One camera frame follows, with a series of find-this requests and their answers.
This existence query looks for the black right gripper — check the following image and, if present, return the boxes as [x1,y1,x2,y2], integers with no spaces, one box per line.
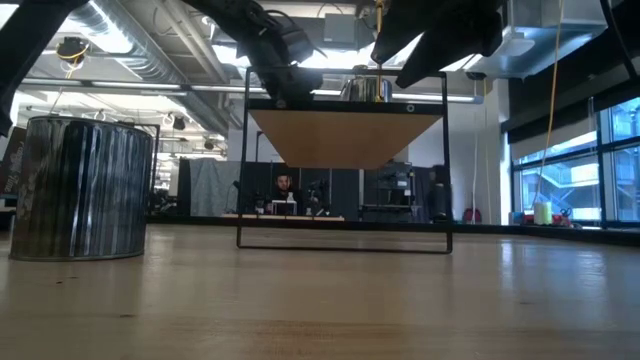
[372,0,506,89]

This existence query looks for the person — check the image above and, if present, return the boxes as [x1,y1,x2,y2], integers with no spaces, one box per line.
[267,172,304,216]

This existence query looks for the black partition curtain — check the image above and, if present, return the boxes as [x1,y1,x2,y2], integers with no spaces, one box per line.
[239,160,454,224]

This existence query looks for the black equipment rack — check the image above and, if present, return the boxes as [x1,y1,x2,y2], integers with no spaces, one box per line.
[377,162,416,221]

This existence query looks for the wooden background desk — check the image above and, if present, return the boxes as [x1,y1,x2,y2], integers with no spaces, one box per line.
[222,213,346,222]

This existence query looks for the white paper roll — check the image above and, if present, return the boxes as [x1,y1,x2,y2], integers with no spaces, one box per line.
[533,201,554,226]

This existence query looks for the wooden riser shelf black frame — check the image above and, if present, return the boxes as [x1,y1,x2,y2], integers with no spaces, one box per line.
[235,67,455,255]

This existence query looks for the yellow hanging cable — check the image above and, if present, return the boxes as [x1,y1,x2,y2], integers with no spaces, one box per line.
[534,0,566,204]

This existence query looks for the long silver spiral duct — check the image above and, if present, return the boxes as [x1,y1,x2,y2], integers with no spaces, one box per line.
[64,0,231,136]

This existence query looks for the black table frame rails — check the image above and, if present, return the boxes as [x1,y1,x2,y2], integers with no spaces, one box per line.
[144,214,640,246]

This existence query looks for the black ceiling cord reel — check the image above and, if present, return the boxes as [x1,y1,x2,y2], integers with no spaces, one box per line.
[54,35,91,66]

